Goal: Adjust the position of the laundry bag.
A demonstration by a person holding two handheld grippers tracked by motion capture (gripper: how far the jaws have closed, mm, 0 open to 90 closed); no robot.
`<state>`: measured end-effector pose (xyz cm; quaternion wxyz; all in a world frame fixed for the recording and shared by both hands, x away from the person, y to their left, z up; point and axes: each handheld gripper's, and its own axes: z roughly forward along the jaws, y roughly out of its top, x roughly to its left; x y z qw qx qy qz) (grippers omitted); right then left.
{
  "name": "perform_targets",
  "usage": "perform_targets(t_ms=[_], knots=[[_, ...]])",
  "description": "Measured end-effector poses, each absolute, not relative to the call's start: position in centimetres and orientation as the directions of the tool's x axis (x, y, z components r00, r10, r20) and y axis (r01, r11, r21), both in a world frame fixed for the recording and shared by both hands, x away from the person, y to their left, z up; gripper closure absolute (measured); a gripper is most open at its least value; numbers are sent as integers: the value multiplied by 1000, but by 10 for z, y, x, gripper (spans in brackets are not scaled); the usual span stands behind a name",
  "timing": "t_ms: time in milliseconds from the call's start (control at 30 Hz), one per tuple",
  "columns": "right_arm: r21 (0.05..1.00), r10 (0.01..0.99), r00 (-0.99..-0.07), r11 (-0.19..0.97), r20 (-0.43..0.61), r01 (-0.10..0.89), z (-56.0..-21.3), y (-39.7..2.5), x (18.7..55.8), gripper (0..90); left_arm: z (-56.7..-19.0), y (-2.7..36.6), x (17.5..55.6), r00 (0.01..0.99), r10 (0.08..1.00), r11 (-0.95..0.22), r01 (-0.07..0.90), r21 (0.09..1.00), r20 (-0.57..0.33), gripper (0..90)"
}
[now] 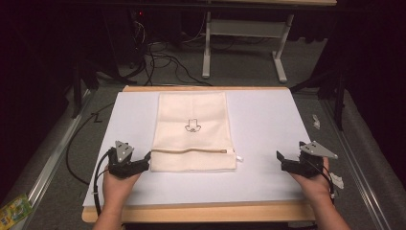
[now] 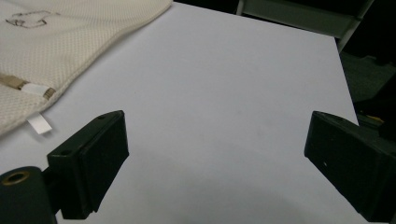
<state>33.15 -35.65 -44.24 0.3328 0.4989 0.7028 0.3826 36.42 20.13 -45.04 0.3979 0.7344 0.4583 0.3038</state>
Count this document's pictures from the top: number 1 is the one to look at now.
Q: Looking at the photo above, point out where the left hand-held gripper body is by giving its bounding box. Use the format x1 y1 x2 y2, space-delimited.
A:
107 140 142 179

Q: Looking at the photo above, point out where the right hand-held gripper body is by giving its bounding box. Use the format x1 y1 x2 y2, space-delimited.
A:
298 140 339 179

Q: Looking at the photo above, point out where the cream cloth zipper bag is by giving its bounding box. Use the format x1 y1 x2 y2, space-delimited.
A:
149 91 245 173

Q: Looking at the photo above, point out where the person's left hand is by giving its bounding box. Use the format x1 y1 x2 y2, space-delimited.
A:
101 168 142 208

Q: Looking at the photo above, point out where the person's right hand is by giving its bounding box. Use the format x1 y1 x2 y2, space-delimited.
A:
288 156 333 205

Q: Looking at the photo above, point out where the white sheet mat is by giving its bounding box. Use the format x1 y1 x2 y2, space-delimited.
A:
81 88 316 208

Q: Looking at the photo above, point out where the white paper tag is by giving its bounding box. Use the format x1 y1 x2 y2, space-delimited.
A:
329 172 346 190

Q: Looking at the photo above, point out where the clear plastic scrap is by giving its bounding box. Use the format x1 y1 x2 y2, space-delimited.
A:
311 113 322 130

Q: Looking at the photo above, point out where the black metal stand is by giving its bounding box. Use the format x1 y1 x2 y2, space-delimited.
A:
289 68 349 132
70 56 101 120

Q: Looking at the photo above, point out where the green printed packet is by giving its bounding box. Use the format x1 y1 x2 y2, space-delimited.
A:
0 193 34 230

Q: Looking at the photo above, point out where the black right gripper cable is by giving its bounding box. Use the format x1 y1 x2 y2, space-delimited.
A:
314 159 337 204

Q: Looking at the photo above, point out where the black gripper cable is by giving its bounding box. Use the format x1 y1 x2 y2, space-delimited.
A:
314 159 337 204
91 149 113 218

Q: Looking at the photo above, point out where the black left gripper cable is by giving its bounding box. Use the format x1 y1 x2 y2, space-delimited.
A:
91 149 113 218

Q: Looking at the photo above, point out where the metal floor rail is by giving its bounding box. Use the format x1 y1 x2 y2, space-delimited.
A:
321 98 395 230
17 88 95 230

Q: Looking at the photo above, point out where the black floor cable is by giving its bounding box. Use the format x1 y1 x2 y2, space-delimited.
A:
65 101 117 187

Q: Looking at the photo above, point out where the tangle of black cables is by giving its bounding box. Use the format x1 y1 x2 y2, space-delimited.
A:
126 12 214 88

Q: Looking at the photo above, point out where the white metal desk frame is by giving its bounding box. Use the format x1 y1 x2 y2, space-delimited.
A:
201 11 295 84

